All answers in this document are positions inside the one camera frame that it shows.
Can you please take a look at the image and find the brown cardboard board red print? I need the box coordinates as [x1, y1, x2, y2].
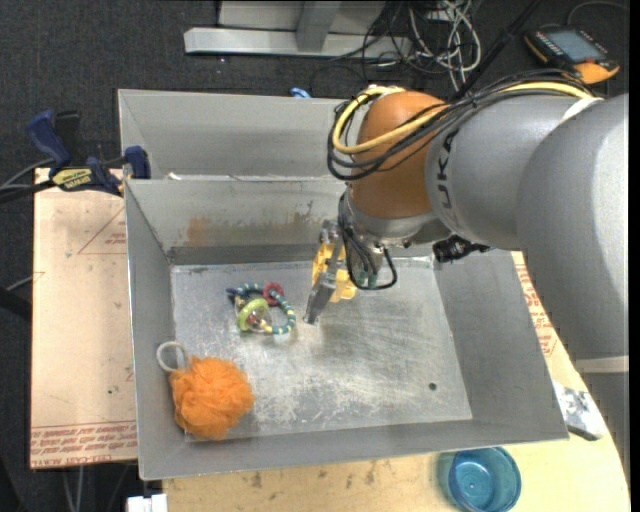
[29, 167, 560, 470]

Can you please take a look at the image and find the white grey speckled object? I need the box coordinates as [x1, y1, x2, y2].
[551, 382, 606, 442]

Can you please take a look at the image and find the colourful ring rattle toy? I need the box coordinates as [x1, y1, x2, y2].
[225, 281, 298, 337]

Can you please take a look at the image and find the grey metal bin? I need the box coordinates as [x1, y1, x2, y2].
[117, 88, 571, 482]

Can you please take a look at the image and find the orange mesh bath sponge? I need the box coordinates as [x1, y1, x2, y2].
[156, 340, 256, 442]

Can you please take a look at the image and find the yellow toy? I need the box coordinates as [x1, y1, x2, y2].
[311, 238, 358, 303]

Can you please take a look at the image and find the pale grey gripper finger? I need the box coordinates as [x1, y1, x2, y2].
[303, 221, 346, 327]

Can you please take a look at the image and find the blue plastic bowl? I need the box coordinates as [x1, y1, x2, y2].
[438, 446, 523, 512]

